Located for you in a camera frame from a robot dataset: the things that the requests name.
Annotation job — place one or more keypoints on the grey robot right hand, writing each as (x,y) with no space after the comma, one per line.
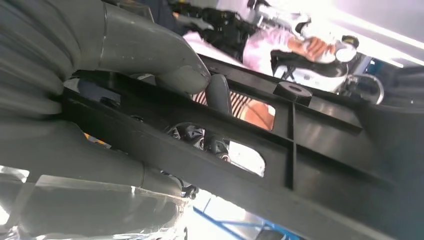
(139,43)

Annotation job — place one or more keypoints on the blue metal shelf rack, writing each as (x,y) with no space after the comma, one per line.
(225,225)

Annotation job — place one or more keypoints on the person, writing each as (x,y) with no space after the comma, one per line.
(238,102)

